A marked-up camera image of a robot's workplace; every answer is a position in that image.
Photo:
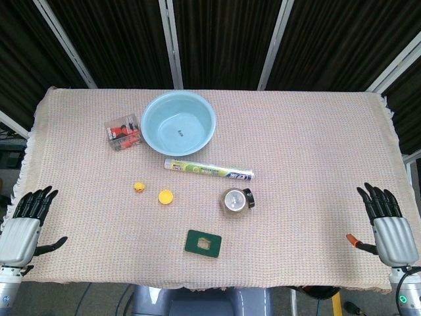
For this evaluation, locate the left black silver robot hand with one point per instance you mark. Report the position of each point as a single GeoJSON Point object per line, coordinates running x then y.
{"type": "Point", "coordinates": [19, 235]}

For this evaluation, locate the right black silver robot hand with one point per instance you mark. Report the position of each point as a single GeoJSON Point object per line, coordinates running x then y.
{"type": "Point", "coordinates": [393, 238]}

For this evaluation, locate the small yellow toy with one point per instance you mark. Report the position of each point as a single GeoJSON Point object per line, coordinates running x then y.
{"type": "Point", "coordinates": [139, 187]}

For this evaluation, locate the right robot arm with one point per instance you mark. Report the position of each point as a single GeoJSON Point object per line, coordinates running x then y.
{"type": "Point", "coordinates": [409, 293]}

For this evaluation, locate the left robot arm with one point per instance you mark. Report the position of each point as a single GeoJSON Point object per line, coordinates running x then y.
{"type": "Point", "coordinates": [8, 284]}

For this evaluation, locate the beige woven tablecloth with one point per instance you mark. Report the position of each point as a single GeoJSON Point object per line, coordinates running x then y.
{"type": "Point", "coordinates": [296, 148]}

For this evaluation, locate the clear box with red items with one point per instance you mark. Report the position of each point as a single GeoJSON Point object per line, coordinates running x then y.
{"type": "Point", "coordinates": [124, 132]}

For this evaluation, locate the glass jar with black lid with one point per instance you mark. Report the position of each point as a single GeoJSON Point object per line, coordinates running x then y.
{"type": "Point", "coordinates": [234, 201]}

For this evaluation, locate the green yellow sponge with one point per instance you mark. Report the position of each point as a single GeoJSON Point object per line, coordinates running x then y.
{"type": "Point", "coordinates": [194, 243]}

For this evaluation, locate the light blue plastic basin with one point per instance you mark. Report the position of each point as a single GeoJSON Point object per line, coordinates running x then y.
{"type": "Point", "coordinates": [177, 125]}

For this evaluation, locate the grey blue robot torso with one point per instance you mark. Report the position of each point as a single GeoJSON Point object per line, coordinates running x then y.
{"type": "Point", "coordinates": [204, 303]}

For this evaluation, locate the white frame post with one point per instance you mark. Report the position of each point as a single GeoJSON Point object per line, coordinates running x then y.
{"type": "Point", "coordinates": [13, 124]}
{"type": "Point", "coordinates": [394, 67]}
{"type": "Point", "coordinates": [171, 42]}
{"type": "Point", "coordinates": [65, 42]}
{"type": "Point", "coordinates": [274, 46]}

